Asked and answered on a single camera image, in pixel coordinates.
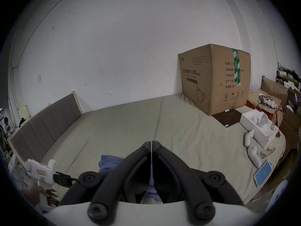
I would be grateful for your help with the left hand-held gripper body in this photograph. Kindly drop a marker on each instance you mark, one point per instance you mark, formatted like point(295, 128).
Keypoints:
point(41, 172)

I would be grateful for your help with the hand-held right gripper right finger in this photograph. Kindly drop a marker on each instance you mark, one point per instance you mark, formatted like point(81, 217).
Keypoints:
point(190, 180)

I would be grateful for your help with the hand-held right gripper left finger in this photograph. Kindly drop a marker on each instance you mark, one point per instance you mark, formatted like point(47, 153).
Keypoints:
point(112, 180)

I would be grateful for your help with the blue garment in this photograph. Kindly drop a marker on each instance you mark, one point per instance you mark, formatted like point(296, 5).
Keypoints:
point(110, 164)

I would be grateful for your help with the person's left hand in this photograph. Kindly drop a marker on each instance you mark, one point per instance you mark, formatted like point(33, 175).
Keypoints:
point(33, 195)

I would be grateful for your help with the grey padded headboard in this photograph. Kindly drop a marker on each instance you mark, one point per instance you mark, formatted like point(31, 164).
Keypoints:
point(47, 126)

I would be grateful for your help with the bed with beige sheet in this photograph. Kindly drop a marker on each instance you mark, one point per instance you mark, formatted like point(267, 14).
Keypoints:
point(141, 121)

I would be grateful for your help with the white hand controller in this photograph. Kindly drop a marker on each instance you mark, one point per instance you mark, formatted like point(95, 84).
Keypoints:
point(254, 156)
point(249, 138)

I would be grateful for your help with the white phone with blue screen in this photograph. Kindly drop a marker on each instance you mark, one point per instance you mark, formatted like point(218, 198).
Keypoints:
point(263, 173)

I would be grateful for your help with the dark brown flat board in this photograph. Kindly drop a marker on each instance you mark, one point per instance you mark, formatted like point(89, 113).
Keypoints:
point(229, 118)

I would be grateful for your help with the clear-framed glasses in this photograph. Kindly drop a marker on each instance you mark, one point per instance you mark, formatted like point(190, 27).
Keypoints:
point(265, 152)

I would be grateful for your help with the open white box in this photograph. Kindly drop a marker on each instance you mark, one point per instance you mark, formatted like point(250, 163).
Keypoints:
point(258, 138)

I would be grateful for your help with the small silver card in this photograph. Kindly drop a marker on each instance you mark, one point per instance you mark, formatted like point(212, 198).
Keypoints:
point(272, 127)

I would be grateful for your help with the flat brown carton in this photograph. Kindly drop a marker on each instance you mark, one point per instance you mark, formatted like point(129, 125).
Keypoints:
point(253, 98)

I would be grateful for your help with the large brown printed carton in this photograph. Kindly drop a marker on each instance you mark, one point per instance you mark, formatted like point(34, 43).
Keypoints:
point(211, 79)

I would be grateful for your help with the open brown carton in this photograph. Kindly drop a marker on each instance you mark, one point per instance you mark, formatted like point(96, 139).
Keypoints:
point(274, 87)

